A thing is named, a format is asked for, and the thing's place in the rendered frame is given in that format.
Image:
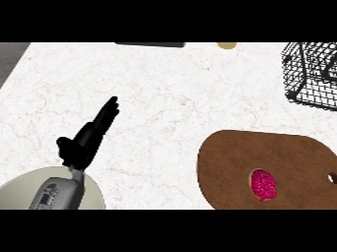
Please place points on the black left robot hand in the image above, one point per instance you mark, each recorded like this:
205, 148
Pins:
84, 141

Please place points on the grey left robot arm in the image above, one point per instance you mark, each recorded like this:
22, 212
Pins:
56, 193

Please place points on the brown wooden cutting board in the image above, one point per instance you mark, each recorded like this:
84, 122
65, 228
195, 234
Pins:
282, 154

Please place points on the pale round plate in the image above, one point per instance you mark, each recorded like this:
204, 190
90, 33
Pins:
11, 193

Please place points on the dark grey flat object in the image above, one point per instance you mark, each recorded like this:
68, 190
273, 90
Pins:
151, 44

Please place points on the magenta oval fruit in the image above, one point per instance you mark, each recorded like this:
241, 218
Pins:
263, 185

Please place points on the tan round object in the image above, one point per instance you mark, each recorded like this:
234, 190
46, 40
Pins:
226, 45

